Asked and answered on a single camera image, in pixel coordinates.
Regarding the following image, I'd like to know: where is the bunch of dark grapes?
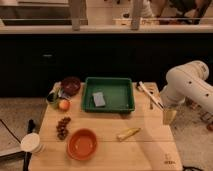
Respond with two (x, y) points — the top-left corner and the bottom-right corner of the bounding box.
(56, 117), (71, 140)

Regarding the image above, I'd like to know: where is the black handled tool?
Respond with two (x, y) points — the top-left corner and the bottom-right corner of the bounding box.
(23, 119), (36, 171)

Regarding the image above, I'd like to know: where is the green cup with items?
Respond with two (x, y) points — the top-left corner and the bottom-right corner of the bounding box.
(46, 88), (60, 109)

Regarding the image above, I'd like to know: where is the yellow banana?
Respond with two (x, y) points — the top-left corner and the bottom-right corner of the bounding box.
(116, 128), (140, 141)

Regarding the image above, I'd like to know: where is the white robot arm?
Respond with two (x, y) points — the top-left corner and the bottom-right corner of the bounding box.
(160, 60), (213, 125)

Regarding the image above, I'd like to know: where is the green plastic tray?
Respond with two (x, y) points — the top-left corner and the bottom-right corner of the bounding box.
(82, 77), (135, 114)

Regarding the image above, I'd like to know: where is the grey sponge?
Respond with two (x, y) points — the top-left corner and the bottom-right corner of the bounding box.
(93, 92), (106, 107)

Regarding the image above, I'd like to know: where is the dark maroon bowl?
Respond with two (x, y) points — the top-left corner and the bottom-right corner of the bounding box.
(61, 76), (81, 96)

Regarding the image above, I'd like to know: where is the orange red bowl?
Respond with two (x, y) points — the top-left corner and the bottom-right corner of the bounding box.
(67, 128), (98, 161)

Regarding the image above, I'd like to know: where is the orange apple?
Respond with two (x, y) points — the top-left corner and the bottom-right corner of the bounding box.
(58, 99), (70, 111)

